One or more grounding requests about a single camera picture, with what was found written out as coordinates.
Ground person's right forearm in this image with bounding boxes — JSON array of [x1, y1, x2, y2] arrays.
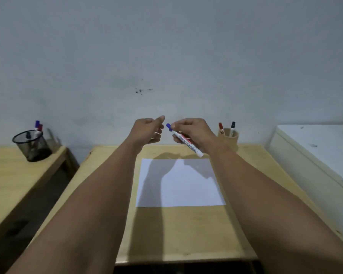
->
[[207, 140, 343, 274]]

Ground person's right hand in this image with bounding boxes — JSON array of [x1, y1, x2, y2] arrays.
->
[[171, 118, 219, 154]]

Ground wooden side table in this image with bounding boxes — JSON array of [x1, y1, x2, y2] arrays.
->
[[0, 145, 80, 243]]

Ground black mesh pen holder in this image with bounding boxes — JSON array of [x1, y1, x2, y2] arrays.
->
[[12, 130, 52, 162]]

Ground person's left hand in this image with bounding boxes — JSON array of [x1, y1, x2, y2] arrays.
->
[[127, 115, 166, 153]]

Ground white paper sheet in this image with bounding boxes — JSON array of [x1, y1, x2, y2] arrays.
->
[[135, 159, 226, 208]]

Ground white cabinet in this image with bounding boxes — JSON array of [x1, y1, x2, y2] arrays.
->
[[267, 124, 343, 250]]

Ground person's left forearm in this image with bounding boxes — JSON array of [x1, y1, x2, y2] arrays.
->
[[6, 139, 140, 274]]

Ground round wooden pen cup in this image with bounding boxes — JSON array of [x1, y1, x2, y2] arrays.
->
[[217, 128, 240, 152]]

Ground white marker with blue tip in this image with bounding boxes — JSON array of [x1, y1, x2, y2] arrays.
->
[[166, 123, 204, 158]]

